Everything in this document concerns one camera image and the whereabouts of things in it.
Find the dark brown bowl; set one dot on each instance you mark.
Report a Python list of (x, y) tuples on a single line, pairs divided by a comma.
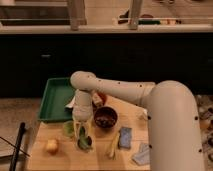
[(105, 117)]

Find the metal cup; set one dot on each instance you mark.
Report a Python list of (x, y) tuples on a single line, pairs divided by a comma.
[(85, 143)]

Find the green plastic cup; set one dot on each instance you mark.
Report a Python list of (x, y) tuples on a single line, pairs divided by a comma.
[(68, 129)]

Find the yellow round fruit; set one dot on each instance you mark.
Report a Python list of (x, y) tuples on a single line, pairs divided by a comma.
[(52, 146)]

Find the light blue cloth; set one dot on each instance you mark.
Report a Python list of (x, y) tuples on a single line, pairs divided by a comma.
[(142, 156)]

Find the red orange toy food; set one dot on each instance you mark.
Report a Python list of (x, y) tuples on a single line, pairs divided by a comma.
[(98, 99)]

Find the blue sponge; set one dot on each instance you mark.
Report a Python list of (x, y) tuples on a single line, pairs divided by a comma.
[(125, 137)]

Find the green plastic tray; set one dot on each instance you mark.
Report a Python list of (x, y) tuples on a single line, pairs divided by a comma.
[(57, 94)]

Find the black pole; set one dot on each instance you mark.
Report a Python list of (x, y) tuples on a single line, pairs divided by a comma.
[(16, 150)]

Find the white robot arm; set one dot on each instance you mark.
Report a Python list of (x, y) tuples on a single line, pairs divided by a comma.
[(173, 121)]

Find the white utensil in tray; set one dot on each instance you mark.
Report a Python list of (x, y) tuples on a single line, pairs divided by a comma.
[(71, 103)]

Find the white small cup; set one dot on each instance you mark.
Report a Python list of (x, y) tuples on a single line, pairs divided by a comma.
[(143, 115)]

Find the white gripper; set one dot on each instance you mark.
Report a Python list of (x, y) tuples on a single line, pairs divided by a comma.
[(82, 111)]

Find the yellow banana toy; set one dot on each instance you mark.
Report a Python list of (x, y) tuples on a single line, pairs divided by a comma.
[(111, 150)]

